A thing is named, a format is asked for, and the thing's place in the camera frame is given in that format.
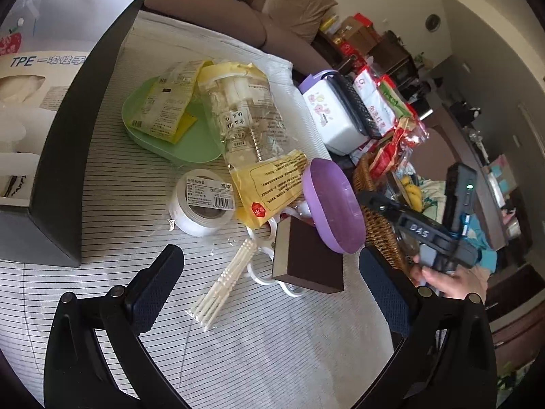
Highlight purple plastic plate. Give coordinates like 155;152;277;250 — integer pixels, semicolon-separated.
302;158;366;254

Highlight yellow clear packaged bag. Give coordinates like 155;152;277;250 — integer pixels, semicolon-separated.
197;62;308;229

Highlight white rubber glove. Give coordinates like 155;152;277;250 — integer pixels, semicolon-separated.
1;105;56;207

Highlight person right hand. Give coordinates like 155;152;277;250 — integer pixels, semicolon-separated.
410;256;491;302

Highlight bananas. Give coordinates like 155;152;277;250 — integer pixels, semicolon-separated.
401;176;423;212

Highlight wicker basket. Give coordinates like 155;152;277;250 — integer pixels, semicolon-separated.
352;155;409;274

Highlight striped white tablecloth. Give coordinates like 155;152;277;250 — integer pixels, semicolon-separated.
1;12;393;408

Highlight red snack bags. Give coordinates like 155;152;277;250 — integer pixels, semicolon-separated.
350;65;429;180

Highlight packaged white sticks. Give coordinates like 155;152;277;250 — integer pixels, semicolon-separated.
188;238;256;331

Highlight brown sanding sponge block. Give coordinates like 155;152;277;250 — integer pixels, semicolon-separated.
271;216;344;293

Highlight black storage box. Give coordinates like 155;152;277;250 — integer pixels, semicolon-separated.
1;0;143;267

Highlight white plastic scissors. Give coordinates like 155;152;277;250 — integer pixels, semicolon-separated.
247;200;314;298

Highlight white tissue box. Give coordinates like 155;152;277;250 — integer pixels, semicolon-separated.
298;69;370;156

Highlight white tape roll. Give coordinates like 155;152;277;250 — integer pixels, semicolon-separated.
168;169;236;237

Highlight green plastic plate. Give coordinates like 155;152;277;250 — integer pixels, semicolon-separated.
121;77;222;166

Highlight brown sofa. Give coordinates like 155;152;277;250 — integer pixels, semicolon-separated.
144;0;332;76

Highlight TPE glove box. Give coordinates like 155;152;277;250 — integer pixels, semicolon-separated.
0;51;89;112

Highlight clear plastic tub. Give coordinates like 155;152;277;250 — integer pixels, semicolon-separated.
0;0;43;56

